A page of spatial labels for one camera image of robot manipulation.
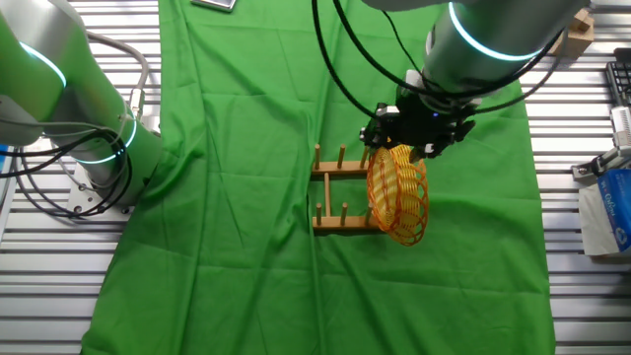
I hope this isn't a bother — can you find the blue white tissue box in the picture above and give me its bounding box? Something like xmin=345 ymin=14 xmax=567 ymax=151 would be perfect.
xmin=577 ymin=181 xmax=622 ymax=257

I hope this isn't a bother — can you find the silver digital kitchen scale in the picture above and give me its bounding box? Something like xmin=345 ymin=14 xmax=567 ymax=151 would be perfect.
xmin=190 ymin=0 xmax=238 ymax=12

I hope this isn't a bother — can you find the wooden block puzzle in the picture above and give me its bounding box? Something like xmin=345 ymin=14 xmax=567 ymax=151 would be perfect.
xmin=549 ymin=8 xmax=596 ymax=58

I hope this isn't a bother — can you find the wooden dish rack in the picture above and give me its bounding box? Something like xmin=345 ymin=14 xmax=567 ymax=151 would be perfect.
xmin=310 ymin=142 xmax=390 ymax=233

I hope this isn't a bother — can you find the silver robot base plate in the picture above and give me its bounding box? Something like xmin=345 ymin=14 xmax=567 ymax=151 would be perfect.
xmin=65 ymin=162 xmax=134 ymax=223

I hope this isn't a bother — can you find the black base cable loop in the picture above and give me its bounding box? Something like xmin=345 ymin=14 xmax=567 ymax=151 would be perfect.
xmin=0 ymin=127 xmax=134 ymax=218

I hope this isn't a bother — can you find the grey conduit cable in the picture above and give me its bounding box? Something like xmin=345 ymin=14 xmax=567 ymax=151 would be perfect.
xmin=83 ymin=30 xmax=151 ymax=122

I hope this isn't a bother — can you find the blue tissue pack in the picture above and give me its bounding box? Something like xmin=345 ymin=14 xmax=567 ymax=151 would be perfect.
xmin=596 ymin=169 xmax=631 ymax=253

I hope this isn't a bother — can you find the orange wire basket dish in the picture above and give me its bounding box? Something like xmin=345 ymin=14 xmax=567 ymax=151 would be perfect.
xmin=366 ymin=144 xmax=430 ymax=247

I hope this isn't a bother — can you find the aluminium camera bracket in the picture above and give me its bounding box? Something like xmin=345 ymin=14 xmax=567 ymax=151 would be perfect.
xmin=571 ymin=146 xmax=623 ymax=181

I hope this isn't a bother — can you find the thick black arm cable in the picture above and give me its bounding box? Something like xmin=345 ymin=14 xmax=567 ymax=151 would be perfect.
xmin=310 ymin=0 xmax=380 ymax=120
xmin=331 ymin=0 xmax=566 ymax=103

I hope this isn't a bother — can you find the silver tripod camera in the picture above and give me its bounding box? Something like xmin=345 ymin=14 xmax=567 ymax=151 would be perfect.
xmin=609 ymin=106 xmax=631 ymax=149

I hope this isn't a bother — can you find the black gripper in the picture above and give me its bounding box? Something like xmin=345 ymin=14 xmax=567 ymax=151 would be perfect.
xmin=361 ymin=101 xmax=467 ymax=160

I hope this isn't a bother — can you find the green cloth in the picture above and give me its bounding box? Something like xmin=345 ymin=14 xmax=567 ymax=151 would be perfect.
xmin=80 ymin=0 xmax=557 ymax=355

